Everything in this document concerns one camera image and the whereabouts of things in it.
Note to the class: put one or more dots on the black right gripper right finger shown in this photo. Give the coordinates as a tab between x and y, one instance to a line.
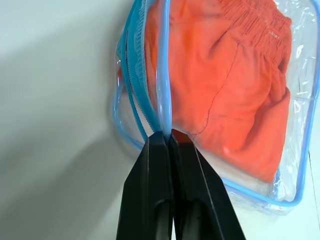
200	195

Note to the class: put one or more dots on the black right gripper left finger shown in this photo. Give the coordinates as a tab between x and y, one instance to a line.
147	187

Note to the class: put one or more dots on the clear pouch with blue trim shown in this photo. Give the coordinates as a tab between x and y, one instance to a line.
302	82

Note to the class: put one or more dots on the orange cloth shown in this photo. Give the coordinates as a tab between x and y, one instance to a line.
225	82

